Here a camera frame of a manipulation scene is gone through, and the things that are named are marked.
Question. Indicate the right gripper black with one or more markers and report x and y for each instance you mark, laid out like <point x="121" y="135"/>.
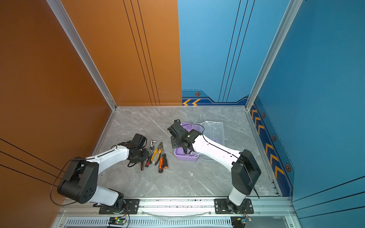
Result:
<point x="173" y="140"/>

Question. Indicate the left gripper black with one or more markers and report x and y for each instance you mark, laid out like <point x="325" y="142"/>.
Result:
<point x="146" y="154"/>

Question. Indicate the purple toolbox base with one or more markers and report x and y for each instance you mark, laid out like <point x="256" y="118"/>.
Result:
<point x="179" y="152"/>

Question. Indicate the clear toolbox lid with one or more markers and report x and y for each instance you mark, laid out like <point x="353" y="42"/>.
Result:
<point x="213" y="130"/>

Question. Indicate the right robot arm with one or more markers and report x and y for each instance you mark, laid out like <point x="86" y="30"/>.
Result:
<point x="243" y="166"/>

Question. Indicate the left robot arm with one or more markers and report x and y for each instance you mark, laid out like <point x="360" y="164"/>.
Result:
<point x="80" y="180"/>

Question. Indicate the orange black screwdriver large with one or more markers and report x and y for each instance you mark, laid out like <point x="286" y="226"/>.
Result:
<point x="161" y="163"/>

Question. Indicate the orange black screwdriver small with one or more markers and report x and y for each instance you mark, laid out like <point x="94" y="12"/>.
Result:
<point x="165" y="162"/>

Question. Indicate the left green circuit board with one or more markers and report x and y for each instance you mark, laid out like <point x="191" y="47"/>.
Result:
<point x="117" y="222"/>

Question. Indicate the green circuit board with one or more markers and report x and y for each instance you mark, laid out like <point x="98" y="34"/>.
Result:
<point x="117" y="222"/>
<point x="240" y="222"/>

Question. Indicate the right green circuit board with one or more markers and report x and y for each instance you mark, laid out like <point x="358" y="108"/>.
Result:
<point x="240" y="222"/>

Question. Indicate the yellow handled pliers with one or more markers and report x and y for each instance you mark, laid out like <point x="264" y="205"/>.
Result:
<point x="157" y="154"/>

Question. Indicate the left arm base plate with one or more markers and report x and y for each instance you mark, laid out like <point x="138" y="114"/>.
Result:
<point x="121" y="207"/>

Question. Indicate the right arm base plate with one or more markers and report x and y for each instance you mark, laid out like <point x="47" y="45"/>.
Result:
<point x="224" y="206"/>

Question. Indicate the aluminium front rail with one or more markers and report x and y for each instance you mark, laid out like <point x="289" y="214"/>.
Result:
<point x="187" y="206"/>

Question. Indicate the left aluminium corner post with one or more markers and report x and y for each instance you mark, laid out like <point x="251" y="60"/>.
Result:
<point x="65" y="21"/>

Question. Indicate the aluminium corner post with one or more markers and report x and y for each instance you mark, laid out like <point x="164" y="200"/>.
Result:
<point x="65" y="21"/>
<point x="282" y="31"/>

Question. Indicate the right aluminium corner post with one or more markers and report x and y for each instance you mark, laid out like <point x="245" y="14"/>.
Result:
<point x="282" y="31"/>

